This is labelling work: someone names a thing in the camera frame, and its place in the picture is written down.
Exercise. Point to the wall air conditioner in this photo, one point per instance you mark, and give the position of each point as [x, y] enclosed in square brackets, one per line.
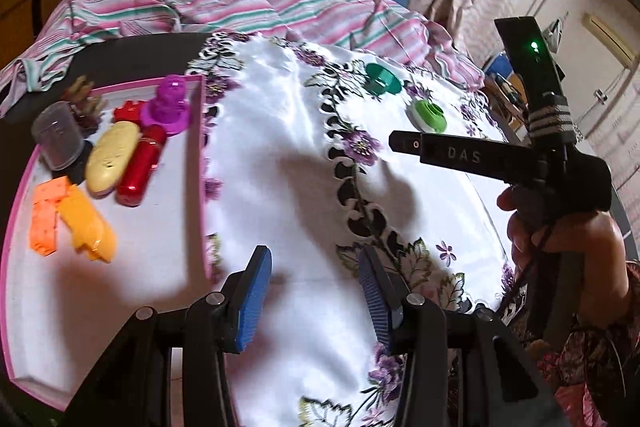
[610, 34]

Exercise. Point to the beige oval plastic toy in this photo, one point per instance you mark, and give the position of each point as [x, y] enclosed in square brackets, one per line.
[112, 157]

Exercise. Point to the person's floral clothing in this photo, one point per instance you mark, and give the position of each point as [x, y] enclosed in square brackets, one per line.
[600, 367]

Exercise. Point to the pink rimmed white tray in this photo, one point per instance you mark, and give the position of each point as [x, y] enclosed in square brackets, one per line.
[150, 257]

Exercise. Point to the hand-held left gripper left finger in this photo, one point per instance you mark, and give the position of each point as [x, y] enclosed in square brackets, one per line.
[254, 302]

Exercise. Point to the red plastic capsule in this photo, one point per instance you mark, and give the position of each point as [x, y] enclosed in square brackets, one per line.
[142, 169]

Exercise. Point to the light green plastic toy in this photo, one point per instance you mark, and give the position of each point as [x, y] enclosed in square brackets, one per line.
[427, 114]

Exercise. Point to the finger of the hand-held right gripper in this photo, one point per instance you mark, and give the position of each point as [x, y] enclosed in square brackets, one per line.
[465, 156]
[415, 143]

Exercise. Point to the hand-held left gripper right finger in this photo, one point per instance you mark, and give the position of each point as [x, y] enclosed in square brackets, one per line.
[377, 302]

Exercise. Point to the magenta plastic toy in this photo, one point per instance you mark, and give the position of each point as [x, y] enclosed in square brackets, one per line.
[167, 107]

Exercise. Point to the white embroidered floral cloth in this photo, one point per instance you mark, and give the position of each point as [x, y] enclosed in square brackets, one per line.
[300, 207]

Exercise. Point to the yellow plastic toy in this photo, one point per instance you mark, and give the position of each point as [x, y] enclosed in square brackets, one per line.
[90, 227]

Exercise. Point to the clothes iron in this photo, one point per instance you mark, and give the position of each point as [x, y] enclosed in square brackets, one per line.
[555, 36]

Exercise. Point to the orange plastic block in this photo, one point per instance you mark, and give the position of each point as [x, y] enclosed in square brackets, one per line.
[45, 217]

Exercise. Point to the pink green striped blanket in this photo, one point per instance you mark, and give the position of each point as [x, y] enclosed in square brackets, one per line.
[250, 4]

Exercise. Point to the grey plastic cup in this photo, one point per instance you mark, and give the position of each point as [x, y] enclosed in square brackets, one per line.
[56, 134]

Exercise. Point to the dark green plastic toy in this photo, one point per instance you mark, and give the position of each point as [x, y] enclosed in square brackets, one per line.
[382, 79]

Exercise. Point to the brown spiky toy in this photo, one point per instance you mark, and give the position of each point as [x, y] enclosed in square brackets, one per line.
[85, 102]

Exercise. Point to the person's right hand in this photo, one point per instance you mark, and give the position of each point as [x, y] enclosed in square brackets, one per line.
[605, 267]

